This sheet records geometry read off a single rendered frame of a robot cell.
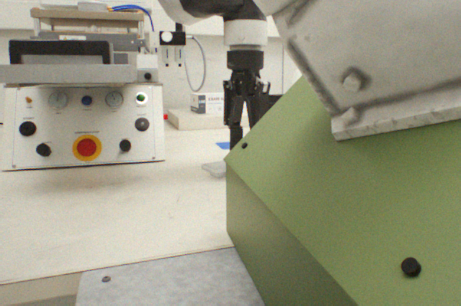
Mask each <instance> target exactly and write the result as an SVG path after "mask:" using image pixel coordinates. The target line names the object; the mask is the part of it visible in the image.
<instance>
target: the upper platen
mask: <svg viewBox="0 0 461 306"><path fill-rule="evenodd" d="M47 32H64V31H47ZM86 33H117V34H132V33H120V32H102V30H101V23H97V22H87V32H86Z"/></svg>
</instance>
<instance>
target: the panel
mask: <svg viewBox="0 0 461 306"><path fill-rule="evenodd" d="M58 91H59V92H63V94H65V95H66V96H67V98H68V105H67V106H66V107H65V108H64V109H62V110H60V111H56V110H53V108H51V107H50V106H49V104H48V98H49V96H50V95H51V94H54V92H58ZM111 91H118V92H120V93H121V95H122V97H123V100H124V101H123V104H122V106H121V107H119V108H116V109H113V108H111V107H108V106H107V105H106V103H105V97H106V95H107V93H110V92H111ZM138 94H145V96H146V100H145V101H144V102H138V101H137V99H136V97H137V95H138ZM85 96H89V97H91V99H93V102H92V103H91V104H90V105H83V104H82V102H81V100H82V98H83V97H85ZM139 118H145V119H147V120H148V128H147V129H145V130H139V129H138V128H137V127H136V121H137V120H138V119H139ZM23 122H31V123H32V124H33V125H34V127H35V129H34V131H33V133H31V134H29V135H25V134H23V133H22V132H20V131H19V127H20V125H21V124H22V123H23ZM84 138H89V139H92V140H94V141H95V143H96V145H97V150H96V152H95V153H94V154H92V155H91V156H82V155H81V154H80V153H79V152H78V150H77V145H78V144H79V141H80V140H83V139H84ZM124 139H126V140H129V141H130V142H131V145H132V148H131V149H130V151H129V152H123V151H121V150H120V147H119V144H120V141H121V140H124ZM40 144H46V145H48V146H49V147H50V149H51V151H52V152H51V154H50V155H49V156H40V155H39V154H37V152H36V147H37V146H38V145H40ZM146 161H157V156H156V126H155V111H154V96H153V86H26V87H21V88H15V90H14V116H13V130H12V155H11V168H10V169H11V170H14V169H26V168H50V167H62V166H85V165H98V164H111V163H134V162H146Z"/></svg>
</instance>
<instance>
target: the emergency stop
mask: <svg viewBox="0 0 461 306"><path fill-rule="evenodd" d="M77 150H78V152H79V153H80V154H81V155H82V156H91V155H92V154H94V153H95V152H96V150H97V145H96V143H95V141H94V140H92V139H89V138H84V139H83V140H80V141H79V144H78V145H77Z"/></svg>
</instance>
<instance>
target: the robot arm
mask: <svg viewBox="0 0 461 306"><path fill-rule="evenodd" d="M158 2H159V3H160V5H161V6H162V7H163V9H164V11H165V13H166V15H167V16H168V17H169V18H170V19H171V20H172V21H175V22H178V23H180V24H185V25H188V26H191V25H193V24H195V23H197V22H200V21H202V20H204V19H209V18H211V17H214V16H218V17H222V18H223V21H224V45H226V47H230V51H227V68H228V69H229V70H232V72H231V76H230V80H228V81H223V82H222V84H223V88H224V125H227V126H228V129H229V130H230V151H231V150H232V149H233V148H234V147H235V146H236V145H237V142H238V141H240V140H241V139H242V138H243V129H242V127H243V126H242V125H241V119H242V115H243V106H244V102H245V103H246V109H247V115H248V119H249V129H251V128H252V127H253V126H254V125H255V124H256V123H257V122H258V121H259V120H260V119H261V118H262V117H263V116H264V115H265V114H266V113H267V111H268V110H269V89H270V86H271V84H270V82H269V81H262V79H261V75H260V70H262V69H263V68H264V51H260V50H261V48H265V47H266V45H267V17H268V16H271V17H272V18H273V20H274V23H275V25H276V28H277V31H278V33H279V36H280V38H281V41H282V44H283V45H284V49H285V51H286V52H287V54H289V56H290V57H291V59H292V60H293V62H294V64H295V65H296V66H297V68H298V70H299V71H300V72H301V74H302V75H303V77H305V80H306V81H307V82H308V84H309V85H310V87H311V88H312V90H313V91H314V92H315V94H316V96H317V97H318V99H319V100H320V101H321V102H322V104H323V105H324V107H325V108H326V110H327V111H328V113H329V114H330V116H331V132H332V134H333V136H334V137H335V139H336V140H337V141H338V140H346V139H350V138H358V137H363V136H368V135H376V134H380V133H384V132H393V131H397V130H406V129H410V128H415V127H418V126H423V125H430V124H435V123H440V122H448V121H452V120H461V0H158Z"/></svg>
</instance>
